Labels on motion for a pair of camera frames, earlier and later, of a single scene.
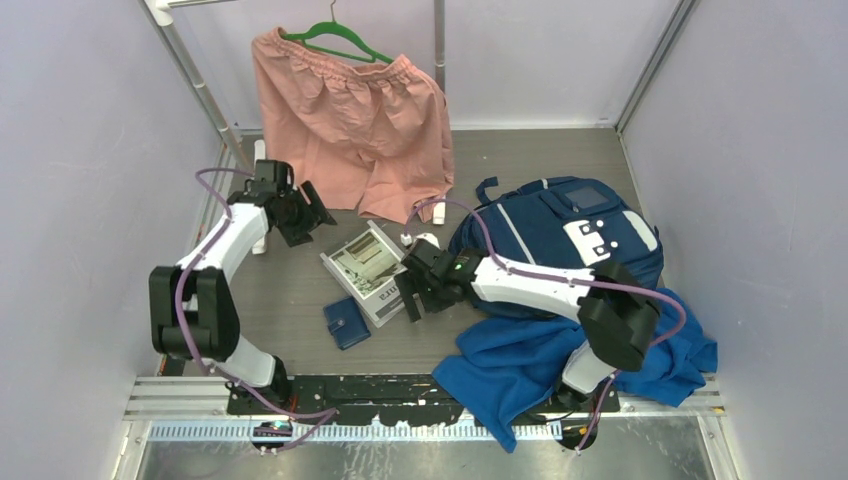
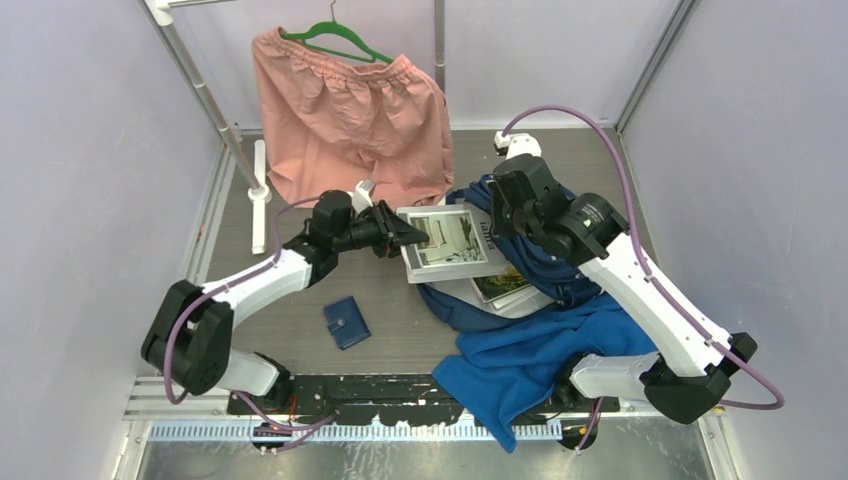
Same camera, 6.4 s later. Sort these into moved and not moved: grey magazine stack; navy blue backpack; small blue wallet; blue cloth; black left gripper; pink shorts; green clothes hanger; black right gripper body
Moved: black left gripper; grey magazine stack; black right gripper body; navy blue backpack
Not moved: small blue wallet; pink shorts; blue cloth; green clothes hanger
